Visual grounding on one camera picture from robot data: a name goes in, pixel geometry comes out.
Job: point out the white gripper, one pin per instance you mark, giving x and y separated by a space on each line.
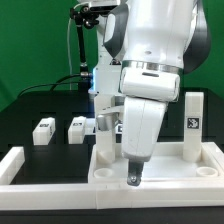
147 94

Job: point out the white desk tabletop tray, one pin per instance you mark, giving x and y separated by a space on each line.
166 164

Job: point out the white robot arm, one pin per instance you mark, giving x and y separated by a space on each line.
160 40

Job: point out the fiducial marker base sheet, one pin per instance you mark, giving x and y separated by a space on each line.
91 127

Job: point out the white U-shaped obstacle fence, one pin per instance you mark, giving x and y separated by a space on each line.
197 192

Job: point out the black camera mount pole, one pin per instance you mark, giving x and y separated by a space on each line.
83 18

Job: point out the black camera on mount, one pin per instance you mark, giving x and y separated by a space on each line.
103 6

